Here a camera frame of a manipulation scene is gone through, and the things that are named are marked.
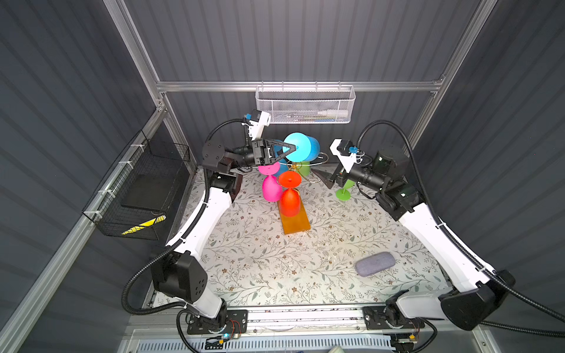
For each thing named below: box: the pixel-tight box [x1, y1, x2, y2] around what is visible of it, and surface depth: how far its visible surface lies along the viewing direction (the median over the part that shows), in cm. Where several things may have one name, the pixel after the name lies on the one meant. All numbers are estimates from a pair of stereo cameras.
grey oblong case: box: [355, 251, 396, 278], surface depth 85 cm
